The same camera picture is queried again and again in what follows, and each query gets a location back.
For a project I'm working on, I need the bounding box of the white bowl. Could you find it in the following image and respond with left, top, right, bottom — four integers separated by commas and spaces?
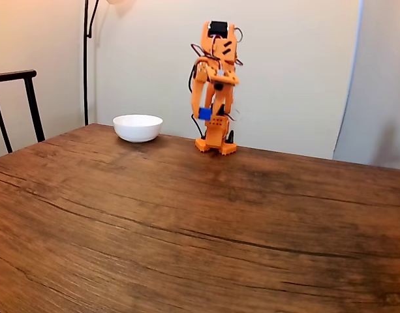
112, 113, 164, 143

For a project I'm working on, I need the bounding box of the white backdrop board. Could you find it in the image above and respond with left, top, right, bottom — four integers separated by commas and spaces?
95, 0, 363, 160

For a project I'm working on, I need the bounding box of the black floor lamp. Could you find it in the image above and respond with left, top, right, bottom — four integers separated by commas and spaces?
83, 0, 137, 127

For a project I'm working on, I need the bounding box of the black chair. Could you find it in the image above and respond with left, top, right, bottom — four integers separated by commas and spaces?
0, 69, 46, 154

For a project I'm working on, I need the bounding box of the black cable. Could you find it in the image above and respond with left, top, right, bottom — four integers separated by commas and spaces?
188, 62, 206, 140

